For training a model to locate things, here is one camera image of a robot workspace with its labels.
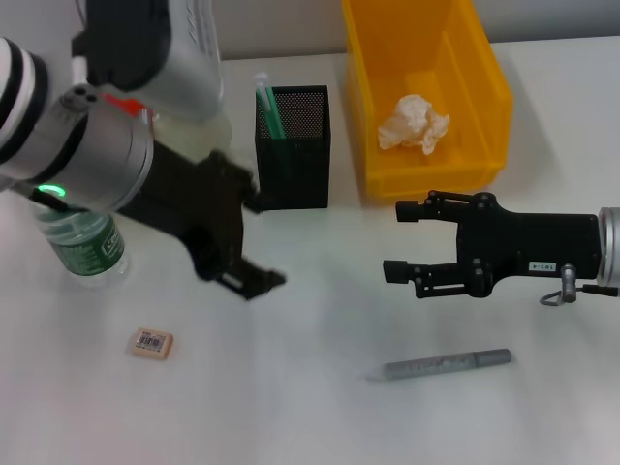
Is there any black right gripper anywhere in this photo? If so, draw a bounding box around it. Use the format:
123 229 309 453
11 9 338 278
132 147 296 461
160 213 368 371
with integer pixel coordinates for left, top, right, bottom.
382 189 605 300

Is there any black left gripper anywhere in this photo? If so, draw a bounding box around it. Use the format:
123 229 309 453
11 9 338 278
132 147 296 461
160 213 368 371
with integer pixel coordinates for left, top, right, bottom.
115 143 289 302

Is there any grey marker pen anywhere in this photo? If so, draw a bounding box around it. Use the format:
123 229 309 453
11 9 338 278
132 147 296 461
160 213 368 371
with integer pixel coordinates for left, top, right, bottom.
357 347 512 385

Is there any white paper ball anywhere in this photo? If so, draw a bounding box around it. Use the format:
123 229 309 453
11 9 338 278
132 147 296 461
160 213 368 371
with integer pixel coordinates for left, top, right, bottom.
377 93 451 157

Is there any green utility knife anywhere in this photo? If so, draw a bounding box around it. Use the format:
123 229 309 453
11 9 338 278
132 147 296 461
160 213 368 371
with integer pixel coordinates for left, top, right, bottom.
254 71 288 140

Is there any beige eraser with barcode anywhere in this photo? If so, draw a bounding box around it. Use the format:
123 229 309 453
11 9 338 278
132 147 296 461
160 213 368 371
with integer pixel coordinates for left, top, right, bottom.
129 327 175 362

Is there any clear water bottle green label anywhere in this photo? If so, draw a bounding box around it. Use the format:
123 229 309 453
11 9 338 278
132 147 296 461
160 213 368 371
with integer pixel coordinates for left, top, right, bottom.
36 202 132 290

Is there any red round fruit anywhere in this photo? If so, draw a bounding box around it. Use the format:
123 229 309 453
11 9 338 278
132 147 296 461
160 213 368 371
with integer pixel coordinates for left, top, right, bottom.
102 93 147 120

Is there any black mesh pen holder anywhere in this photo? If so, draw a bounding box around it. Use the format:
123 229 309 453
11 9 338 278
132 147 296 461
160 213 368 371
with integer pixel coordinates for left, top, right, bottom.
254 84 331 211

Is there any pale green glass fruit plate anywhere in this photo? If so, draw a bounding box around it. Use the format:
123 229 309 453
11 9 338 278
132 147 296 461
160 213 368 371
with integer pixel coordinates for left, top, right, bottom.
148 109 234 164

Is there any yellow plastic storage bin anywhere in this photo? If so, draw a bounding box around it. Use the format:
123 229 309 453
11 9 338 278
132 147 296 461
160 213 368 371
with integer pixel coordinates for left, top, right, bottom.
340 0 514 201

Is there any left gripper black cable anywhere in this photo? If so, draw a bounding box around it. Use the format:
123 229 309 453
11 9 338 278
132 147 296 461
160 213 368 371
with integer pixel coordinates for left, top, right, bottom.
26 185 72 213

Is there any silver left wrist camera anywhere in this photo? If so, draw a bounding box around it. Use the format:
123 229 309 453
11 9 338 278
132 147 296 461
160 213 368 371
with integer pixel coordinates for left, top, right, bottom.
71 0 227 123

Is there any left wrist camera mount bracket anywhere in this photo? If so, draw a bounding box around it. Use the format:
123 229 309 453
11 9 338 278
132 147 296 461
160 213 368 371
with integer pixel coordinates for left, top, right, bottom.
60 81 106 113

